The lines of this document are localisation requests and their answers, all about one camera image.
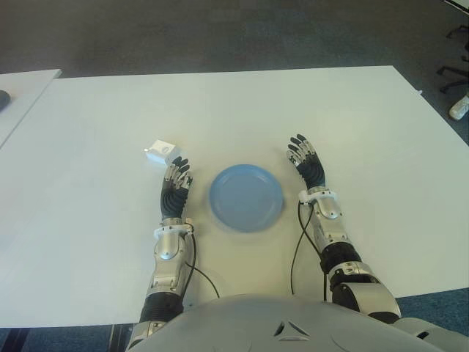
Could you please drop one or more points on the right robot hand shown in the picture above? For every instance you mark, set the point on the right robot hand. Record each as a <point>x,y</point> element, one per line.
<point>313,172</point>

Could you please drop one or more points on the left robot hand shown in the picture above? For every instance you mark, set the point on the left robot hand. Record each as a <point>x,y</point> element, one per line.
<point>172,199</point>

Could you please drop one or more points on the white charger block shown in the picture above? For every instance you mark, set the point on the white charger block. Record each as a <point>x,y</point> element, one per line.
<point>161,150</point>

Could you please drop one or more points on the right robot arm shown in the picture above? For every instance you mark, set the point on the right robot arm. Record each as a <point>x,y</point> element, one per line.
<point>329,209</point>

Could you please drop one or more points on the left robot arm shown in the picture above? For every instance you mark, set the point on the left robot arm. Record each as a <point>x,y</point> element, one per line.
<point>166,249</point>

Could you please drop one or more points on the blue round plate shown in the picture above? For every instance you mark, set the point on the blue round plate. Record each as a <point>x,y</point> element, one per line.
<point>245,198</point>

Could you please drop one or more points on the grey robot torso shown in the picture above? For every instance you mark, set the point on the grey robot torso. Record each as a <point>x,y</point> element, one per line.
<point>256,322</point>

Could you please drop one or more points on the white shoe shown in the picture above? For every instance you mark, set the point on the white shoe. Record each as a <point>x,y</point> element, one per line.
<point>459,108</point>

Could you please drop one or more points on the white neighbouring table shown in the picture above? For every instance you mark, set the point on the white neighbouring table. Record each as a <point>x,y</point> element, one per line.
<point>22,88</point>

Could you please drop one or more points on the black computer mouse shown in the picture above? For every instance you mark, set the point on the black computer mouse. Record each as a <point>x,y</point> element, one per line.
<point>3,99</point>

